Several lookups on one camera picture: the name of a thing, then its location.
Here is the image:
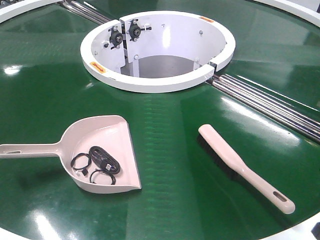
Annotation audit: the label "white outer conveyor rim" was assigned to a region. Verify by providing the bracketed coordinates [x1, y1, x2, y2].
[0, 0, 320, 28]

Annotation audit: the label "pink hand brush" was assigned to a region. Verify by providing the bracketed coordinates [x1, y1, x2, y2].
[197, 124, 296, 215]

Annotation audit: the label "orange warning sticker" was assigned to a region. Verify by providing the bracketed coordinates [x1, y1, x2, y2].
[90, 61, 106, 74]

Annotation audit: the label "steel conveyor rollers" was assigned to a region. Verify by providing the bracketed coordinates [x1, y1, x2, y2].
[206, 74, 320, 143]

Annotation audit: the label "steel rollers far left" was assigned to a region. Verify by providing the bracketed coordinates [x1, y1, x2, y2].
[59, 0, 113, 25]

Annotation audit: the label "right black bearing block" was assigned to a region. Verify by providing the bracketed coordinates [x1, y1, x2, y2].
[126, 19, 152, 42]

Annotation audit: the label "pink plastic dustpan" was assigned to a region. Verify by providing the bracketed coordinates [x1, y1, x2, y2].
[0, 115, 142, 194]

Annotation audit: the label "black bearing block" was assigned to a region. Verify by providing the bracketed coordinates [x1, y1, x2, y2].
[108, 25, 123, 50]
[126, 19, 152, 42]

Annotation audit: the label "black usb cable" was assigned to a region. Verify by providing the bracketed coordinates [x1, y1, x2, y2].
[70, 145, 121, 186]

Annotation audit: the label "white inner conveyor ring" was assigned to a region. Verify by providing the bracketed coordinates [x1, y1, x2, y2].
[79, 10, 237, 94]

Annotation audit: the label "left black bearing block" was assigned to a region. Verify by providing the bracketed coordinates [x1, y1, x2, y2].
[108, 25, 123, 50]

